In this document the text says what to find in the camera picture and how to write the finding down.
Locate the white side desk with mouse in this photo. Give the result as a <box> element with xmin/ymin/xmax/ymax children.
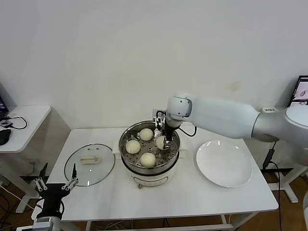
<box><xmin>0</xmin><ymin>105</ymin><xmax>53</xmax><ymax>214</ymax></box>

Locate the cream electric cooker base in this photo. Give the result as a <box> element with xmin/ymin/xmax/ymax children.
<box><xmin>113</xmin><ymin>136</ymin><xmax>189</xmax><ymax>190</ymax></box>

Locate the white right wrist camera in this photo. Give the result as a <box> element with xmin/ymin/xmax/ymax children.
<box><xmin>152</xmin><ymin>109</ymin><xmax>167</xmax><ymax>121</ymax></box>

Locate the black laptop beside mouse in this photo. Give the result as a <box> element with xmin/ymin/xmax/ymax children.
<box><xmin>0</xmin><ymin>81</ymin><xmax>10</xmax><ymax>121</ymax></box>

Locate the glass lid with cream handle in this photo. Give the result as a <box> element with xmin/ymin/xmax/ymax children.
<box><xmin>64</xmin><ymin>143</ymin><xmax>116</xmax><ymax>187</ymax></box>

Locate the black computer mouse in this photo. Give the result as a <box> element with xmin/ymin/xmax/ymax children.
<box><xmin>0</xmin><ymin>128</ymin><xmax>12</xmax><ymax>146</ymax></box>

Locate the grey laptop showing camera views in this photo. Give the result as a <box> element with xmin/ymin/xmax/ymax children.
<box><xmin>290</xmin><ymin>75</ymin><xmax>308</xmax><ymax>108</ymax></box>

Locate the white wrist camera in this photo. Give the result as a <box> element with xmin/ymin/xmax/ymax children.
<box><xmin>33</xmin><ymin>216</ymin><xmax>61</xmax><ymax>231</ymax></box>
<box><xmin>152</xmin><ymin>109</ymin><xmax>167</xmax><ymax>121</ymax></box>

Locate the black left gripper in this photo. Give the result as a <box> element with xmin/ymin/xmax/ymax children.
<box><xmin>33</xmin><ymin>163</ymin><xmax>79</xmax><ymax>217</ymax></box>

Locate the white steamed baozi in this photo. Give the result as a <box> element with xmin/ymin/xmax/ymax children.
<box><xmin>140</xmin><ymin>128</ymin><xmax>154</xmax><ymax>141</ymax></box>
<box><xmin>125</xmin><ymin>140</ymin><xmax>141</xmax><ymax>154</ymax></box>
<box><xmin>140</xmin><ymin>153</ymin><xmax>157</xmax><ymax>168</ymax></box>
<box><xmin>155</xmin><ymin>136</ymin><xmax>167</xmax><ymax>150</ymax></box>

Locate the white side desk with label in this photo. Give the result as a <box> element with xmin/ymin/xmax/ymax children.
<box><xmin>261</xmin><ymin>107</ymin><xmax>308</xmax><ymax>204</ymax></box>

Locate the black looped desk cable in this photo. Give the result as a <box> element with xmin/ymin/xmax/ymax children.
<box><xmin>4</xmin><ymin>116</ymin><xmax>28</xmax><ymax>130</ymax></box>

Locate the perforated steel steamer basket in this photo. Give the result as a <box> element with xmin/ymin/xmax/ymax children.
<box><xmin>119</xmin><ymin>120</ymin><xmax>181</xmax><ymax>174</ymax></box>

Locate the white table leg frame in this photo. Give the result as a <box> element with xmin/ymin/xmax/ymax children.
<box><xmin>56</xmin><ymin>213</ymin><xmax>259</xmax><ymax>231</ymax></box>

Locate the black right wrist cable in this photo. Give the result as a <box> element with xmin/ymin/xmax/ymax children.
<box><xmin>178</xmin><ymin>125</ymin><xmax>197</xmax><ymax>137</ymax></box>

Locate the white cable bundle under table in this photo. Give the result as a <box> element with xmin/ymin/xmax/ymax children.
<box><xmin>96</xmin><ymin>220</ymin><xmax>127</xmax><ymax>231</ymax></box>

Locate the white floor cable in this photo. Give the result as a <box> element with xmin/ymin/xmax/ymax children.
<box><xmin>0</xmin><ymin>184</ymin><xmax>36</xmax><ymax>210</ymax></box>

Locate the white round plate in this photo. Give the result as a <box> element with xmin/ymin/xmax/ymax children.
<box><xmin>196</xmin><ymin>141</ymin><xmax>253</xmax><ymax>189</ymax></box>

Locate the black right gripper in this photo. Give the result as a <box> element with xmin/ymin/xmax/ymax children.
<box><xmin>155</xmin><ymin>117</ymin><xmax>175</xmax><ymax>150</ymax></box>

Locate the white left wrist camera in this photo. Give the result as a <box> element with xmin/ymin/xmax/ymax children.
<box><xmin>33</xmin><ymin>216</ymin><xmax>61</xmax><ymax>231</ymax></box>

